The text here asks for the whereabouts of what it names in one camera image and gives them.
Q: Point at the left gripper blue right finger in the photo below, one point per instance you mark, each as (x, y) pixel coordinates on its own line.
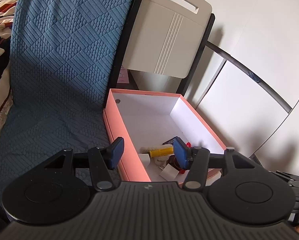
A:
(182, 153)

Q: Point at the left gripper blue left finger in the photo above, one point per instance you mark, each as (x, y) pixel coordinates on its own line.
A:
(114, 152)

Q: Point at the red black lion dance figurine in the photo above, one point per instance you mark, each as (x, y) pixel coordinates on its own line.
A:
(180, 162)

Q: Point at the yellow handle screwdriver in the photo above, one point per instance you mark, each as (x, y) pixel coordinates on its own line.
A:
(154, 152)

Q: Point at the black usb stick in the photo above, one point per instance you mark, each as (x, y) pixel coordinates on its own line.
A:
(170, 141)

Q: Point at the white power adapter box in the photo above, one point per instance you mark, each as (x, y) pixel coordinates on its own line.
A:
(169, 173)

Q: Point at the white usb charger cube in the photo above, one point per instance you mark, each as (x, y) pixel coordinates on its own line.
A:
(145, 159)

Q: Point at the pink cardboard box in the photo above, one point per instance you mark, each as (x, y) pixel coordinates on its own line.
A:
(148, 119)

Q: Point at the small pink box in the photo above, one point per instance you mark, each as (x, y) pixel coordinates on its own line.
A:
(123, 76)

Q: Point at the blue textured sofa cover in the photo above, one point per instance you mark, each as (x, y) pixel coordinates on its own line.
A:
(62, 53)

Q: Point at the white folding chair back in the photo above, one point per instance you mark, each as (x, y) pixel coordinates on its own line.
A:
(166, 36)

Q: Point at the black metal rail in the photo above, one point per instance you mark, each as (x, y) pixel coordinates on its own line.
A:
(252, 75)

